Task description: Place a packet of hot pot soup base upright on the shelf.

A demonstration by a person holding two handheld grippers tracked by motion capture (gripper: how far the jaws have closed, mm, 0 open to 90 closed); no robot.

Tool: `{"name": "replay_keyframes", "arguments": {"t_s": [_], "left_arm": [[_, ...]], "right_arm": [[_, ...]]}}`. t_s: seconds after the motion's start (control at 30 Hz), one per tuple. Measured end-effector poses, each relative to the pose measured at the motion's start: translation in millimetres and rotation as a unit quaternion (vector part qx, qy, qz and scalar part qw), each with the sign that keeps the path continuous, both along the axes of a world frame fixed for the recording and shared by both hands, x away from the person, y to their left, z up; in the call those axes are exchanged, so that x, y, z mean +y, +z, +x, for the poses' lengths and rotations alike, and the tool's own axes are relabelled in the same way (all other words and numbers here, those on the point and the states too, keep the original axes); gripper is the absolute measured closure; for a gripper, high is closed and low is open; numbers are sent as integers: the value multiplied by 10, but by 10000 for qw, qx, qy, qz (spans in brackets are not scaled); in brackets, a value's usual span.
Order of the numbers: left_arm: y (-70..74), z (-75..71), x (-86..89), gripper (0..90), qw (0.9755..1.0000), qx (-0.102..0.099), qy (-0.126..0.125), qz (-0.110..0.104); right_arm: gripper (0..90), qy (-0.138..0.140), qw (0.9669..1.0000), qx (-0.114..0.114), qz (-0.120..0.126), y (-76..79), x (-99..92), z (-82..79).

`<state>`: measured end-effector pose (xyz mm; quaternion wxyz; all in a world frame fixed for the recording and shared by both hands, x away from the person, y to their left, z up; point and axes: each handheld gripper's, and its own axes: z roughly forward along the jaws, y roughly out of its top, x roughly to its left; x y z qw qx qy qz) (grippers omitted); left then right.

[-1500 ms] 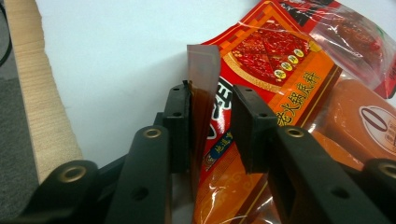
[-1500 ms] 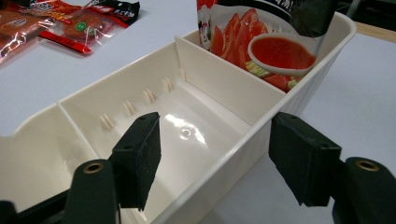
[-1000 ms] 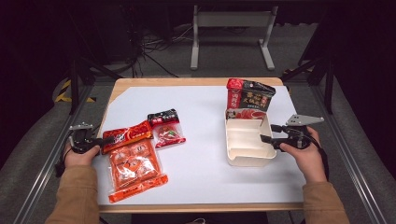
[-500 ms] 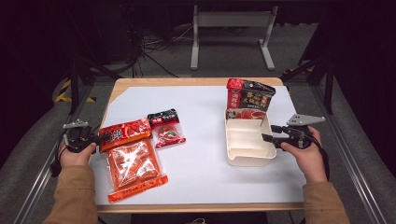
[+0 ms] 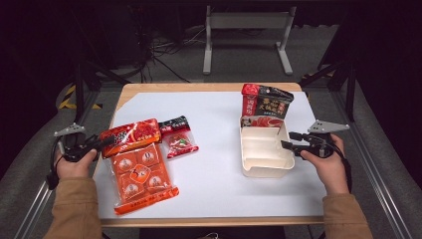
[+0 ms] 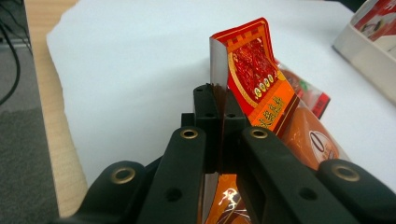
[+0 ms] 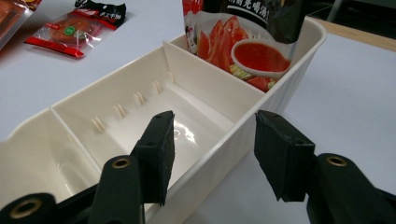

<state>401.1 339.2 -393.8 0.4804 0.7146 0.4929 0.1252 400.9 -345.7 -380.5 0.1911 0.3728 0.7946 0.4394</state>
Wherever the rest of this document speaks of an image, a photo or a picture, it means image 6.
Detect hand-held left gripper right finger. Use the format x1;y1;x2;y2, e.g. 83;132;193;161
221;89;250;174

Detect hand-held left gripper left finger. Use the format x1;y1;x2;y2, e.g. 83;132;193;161
180;83;223;174

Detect orange sauce packet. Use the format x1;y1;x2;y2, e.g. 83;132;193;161
199;17;350;224

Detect white divided plastic box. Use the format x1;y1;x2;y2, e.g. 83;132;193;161
332;0;396;105

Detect large red black packet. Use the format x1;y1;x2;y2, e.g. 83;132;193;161
350;0;396;43

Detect white paper sheet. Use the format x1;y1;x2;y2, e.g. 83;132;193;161
46;0;396;191

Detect bundle of black floor cables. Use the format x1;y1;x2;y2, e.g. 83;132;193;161
0;0;22;107

